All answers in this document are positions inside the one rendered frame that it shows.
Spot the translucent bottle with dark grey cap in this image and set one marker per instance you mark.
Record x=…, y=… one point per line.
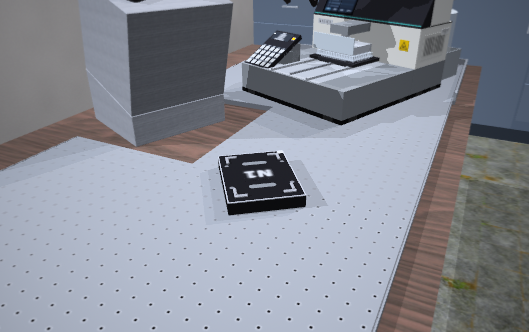
x=452, y=18

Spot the white multiwell plate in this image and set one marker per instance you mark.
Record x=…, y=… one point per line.
x=344, y=57

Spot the black flat block with white markings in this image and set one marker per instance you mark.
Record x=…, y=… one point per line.
x=258, y=182

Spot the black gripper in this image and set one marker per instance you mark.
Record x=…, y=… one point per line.
x=313, y=2

